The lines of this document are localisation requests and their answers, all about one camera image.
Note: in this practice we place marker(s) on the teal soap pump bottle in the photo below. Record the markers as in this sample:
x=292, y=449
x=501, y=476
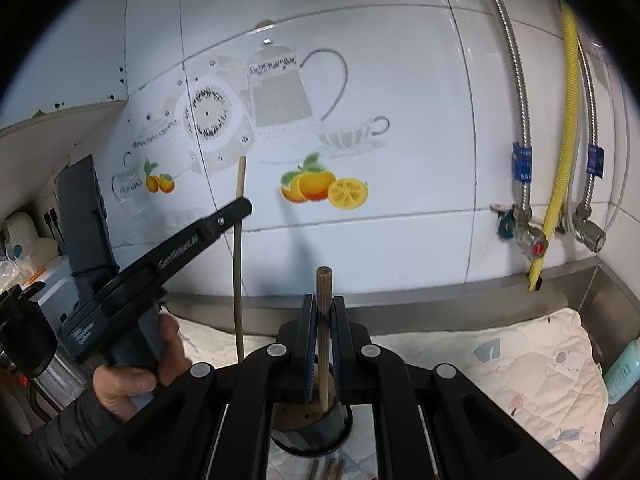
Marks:
x=624, y=373

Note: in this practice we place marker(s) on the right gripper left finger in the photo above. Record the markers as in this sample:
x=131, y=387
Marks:
x=213, y=424

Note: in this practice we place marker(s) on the white quilted fish-print cloth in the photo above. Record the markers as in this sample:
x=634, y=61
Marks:
x=540, y=372

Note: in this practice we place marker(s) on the person left hand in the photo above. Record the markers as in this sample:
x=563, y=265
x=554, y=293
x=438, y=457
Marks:
x=116, y=386

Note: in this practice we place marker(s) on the black utensil holder cup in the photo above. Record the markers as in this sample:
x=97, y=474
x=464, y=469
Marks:
x=316, y=438

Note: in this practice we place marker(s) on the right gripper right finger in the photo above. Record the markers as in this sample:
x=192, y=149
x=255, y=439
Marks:
x=431, y=423

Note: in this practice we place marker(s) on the red-handled water valve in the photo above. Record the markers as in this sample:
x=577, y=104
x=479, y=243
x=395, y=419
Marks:
x=516, y=224

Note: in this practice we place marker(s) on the dark sleeved left forearm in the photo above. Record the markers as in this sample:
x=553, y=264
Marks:
x=83, y=426

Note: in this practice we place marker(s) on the wall power socket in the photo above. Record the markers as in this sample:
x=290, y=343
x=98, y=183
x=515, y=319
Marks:
x=51, y=220

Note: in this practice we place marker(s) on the metal angle valve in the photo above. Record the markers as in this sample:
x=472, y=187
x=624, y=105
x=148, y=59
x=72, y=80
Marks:
x=585, y=230

